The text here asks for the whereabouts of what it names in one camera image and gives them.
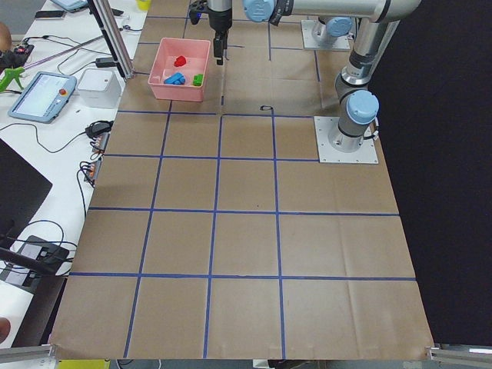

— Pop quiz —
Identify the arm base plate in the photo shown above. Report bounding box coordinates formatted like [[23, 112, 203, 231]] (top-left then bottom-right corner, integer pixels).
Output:
[[301, 17, 353, 52], [314, 116, 379, 165]]

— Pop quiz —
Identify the aluminium frame post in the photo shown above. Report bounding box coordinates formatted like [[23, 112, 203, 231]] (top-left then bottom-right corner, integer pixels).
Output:
[[88, 0, 135, 81]]

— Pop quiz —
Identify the white square box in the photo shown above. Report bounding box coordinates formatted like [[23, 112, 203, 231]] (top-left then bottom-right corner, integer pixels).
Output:
[[77, 68, 121, 109]]

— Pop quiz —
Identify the green toy block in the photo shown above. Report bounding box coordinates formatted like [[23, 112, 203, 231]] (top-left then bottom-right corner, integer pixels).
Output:
[[192, 74, 204, 87]]

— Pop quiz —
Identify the teach pendant tablet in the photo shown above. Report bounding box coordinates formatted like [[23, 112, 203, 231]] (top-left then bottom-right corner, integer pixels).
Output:
[[8, 71, 78, 124]]

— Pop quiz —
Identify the red toy block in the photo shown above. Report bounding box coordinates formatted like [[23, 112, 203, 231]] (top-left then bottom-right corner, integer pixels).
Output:
[[174, 55, 187, 67]]

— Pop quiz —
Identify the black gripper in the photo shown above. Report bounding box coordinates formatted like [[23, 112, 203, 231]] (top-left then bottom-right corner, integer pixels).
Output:
[[188, 0, 208, 25], [213, 31, 228, 65]]

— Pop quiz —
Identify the blue toy block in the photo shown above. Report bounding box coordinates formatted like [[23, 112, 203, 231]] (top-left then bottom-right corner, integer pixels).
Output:
[[163, 72, 186, 85]]

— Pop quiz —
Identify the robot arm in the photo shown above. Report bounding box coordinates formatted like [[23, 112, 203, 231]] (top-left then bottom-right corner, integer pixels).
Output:
[[242, 0, 420, 153], [194, 1, 390, 65]]

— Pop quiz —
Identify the black power adapter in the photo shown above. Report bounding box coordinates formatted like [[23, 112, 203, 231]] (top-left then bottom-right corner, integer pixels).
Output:
[[95, 57, 116, 68]]

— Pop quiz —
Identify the green clamp tool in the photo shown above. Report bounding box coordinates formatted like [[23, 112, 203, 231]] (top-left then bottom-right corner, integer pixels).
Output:
[[0, 66, 29, 92]]

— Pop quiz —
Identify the pink plastic box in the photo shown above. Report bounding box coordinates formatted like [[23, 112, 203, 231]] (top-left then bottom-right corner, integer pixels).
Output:
[[148, 38, 211, 102]]

